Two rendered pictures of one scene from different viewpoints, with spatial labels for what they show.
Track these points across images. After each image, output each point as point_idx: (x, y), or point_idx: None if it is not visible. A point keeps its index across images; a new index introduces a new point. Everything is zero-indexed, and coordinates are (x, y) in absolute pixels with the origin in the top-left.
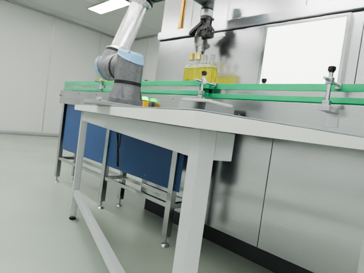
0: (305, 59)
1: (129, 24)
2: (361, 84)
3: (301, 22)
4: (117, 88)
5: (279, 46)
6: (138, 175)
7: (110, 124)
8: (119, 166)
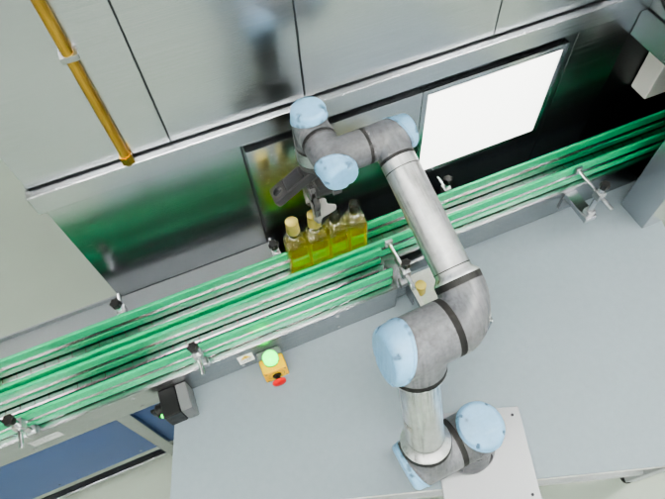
0: (495, 118)
1: (441, 410)
2: (600, 158)
3: (493, 72)
4: (488, 458)
5: (451, 116)
6: None
7: None
8: None
